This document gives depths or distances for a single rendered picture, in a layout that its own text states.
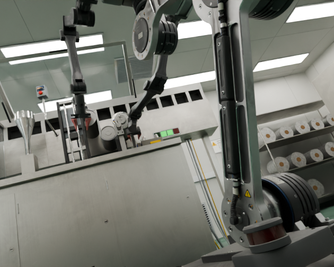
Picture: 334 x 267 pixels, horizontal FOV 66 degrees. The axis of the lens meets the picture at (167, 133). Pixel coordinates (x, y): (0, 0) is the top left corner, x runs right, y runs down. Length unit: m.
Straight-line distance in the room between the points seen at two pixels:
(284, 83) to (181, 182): 5.07
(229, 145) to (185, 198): 1.01
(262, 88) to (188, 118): 3.79
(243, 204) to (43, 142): 2.01
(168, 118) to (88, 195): 1.15
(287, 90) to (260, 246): 5.93
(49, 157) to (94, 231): 1.00
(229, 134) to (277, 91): 5.58
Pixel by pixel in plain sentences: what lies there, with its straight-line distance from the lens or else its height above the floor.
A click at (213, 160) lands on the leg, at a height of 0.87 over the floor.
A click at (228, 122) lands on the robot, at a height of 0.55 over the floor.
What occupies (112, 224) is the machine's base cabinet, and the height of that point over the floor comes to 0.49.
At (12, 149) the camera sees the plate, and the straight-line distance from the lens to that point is 2.50.
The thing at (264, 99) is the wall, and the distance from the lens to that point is 5.93.
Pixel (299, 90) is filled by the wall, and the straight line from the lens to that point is 6.49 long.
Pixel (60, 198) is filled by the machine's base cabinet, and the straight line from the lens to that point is 1.63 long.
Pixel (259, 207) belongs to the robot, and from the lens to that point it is 0.64.
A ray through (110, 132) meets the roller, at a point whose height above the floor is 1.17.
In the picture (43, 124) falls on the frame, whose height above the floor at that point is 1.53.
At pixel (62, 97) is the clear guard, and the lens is 2.52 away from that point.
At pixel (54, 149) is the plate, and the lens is 2.38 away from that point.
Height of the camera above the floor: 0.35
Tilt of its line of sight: 21 degrees up
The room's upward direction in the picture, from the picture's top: 18 degrees counter-clockwise
